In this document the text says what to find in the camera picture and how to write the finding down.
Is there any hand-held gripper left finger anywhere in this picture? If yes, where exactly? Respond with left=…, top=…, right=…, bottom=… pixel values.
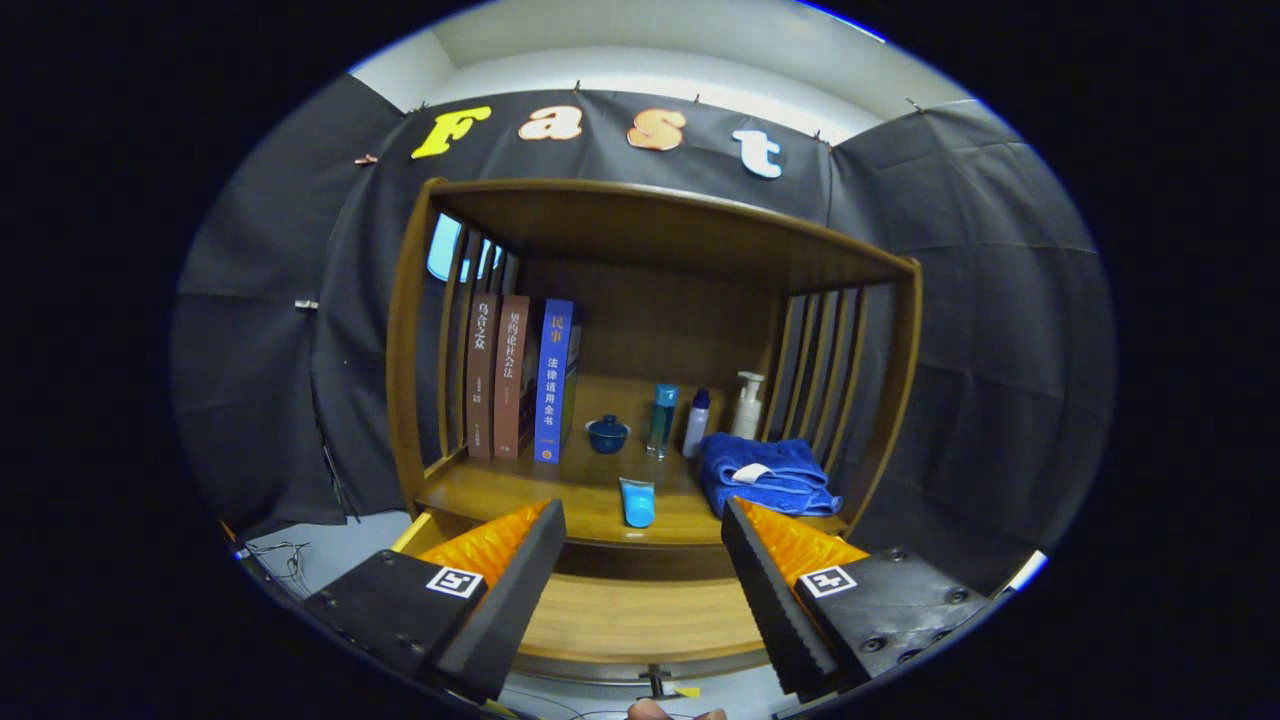
left=300, top=498, right=568, bottom=704

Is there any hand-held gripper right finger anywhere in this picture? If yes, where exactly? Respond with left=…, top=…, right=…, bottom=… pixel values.
left=720, top=497, right=991, bottom=701

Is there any wooden drawer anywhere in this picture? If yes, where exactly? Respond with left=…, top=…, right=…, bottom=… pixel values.
left=390, top=510, right=791, bottom=686

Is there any blue white cosmetic tube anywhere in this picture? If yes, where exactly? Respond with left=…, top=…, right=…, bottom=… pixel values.
left=618, top=477, right=657, bottom=529

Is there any wooden countertop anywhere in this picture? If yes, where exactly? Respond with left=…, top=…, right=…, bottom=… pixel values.
left=415, top=375, right=851, bottom=549

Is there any wooden cabinet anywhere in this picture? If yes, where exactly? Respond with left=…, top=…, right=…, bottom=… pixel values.
left=385, top=178, right=923, bottom=551

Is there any blue folded towel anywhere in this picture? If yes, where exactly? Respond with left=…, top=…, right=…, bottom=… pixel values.
left=697, top=432, right=843, bottom=519

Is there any white pump bottle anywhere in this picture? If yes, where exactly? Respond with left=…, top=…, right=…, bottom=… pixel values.
left=730, top=371, right=766, bottom=440

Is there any white bottle blue cap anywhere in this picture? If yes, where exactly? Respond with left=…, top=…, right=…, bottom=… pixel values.
left=682, top=388, right=712, bottom=459

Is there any blue lidded teacup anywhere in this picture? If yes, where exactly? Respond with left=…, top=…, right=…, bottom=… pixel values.
left=585, top=414, right=631, bottom=455

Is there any teal glass bottle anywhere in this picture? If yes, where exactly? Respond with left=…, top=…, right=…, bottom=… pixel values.
left=647, top=384, right=679, bottom=460

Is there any reddish brown book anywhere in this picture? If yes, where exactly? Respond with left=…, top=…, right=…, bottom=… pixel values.
left=493, top=294, right=533, bottom=460

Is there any dark brown book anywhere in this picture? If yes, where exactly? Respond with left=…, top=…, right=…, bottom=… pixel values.
left=465, top=292, right=501, bottom=460

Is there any blue book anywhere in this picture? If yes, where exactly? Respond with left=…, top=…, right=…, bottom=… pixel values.
left=533, top=298, right=584, bottom=464

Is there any white slotted box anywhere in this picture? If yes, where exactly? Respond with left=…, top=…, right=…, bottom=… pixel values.
left=1005, top=550, right=1049, bottom=593

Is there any thin floor cable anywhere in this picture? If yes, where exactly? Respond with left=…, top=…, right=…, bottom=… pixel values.
left=240, top=540, right=313, bottom=596

